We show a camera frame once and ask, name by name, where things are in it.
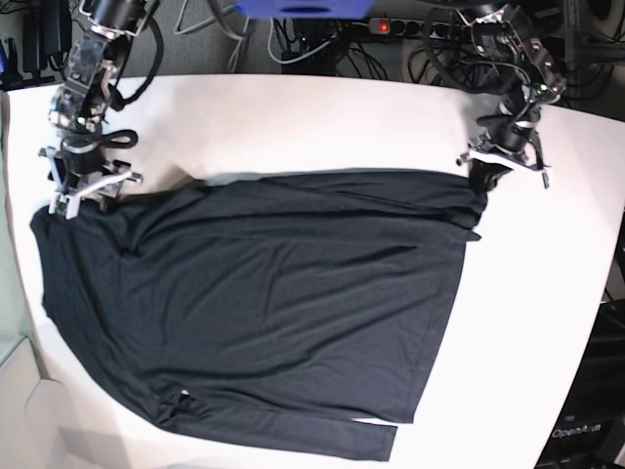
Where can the black power strip red switch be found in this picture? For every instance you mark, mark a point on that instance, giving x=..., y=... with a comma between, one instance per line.
x=413, y=29

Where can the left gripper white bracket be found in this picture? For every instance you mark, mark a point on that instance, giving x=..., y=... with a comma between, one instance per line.
x=506, y=144

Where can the black device on floor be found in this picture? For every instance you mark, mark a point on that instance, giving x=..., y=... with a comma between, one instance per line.
x=46, y=37

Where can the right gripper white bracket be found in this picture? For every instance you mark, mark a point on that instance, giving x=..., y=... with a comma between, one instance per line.
x=80, y=169

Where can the aluminium frame post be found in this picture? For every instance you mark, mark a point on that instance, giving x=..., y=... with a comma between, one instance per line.
x=571, y=20

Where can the dark navy long-sleeve shirt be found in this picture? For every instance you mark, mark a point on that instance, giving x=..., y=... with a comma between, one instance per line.
x=300, y=313

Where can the blue box at top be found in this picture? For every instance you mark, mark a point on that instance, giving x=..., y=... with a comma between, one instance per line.
x=305, y=9

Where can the black OpenArm case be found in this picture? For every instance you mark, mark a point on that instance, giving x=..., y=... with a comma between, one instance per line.
x=589, y=432

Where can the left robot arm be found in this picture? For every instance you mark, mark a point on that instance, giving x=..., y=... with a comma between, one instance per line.
x=527, y=78

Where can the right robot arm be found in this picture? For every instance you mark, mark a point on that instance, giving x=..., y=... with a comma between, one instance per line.
x=95, y=65

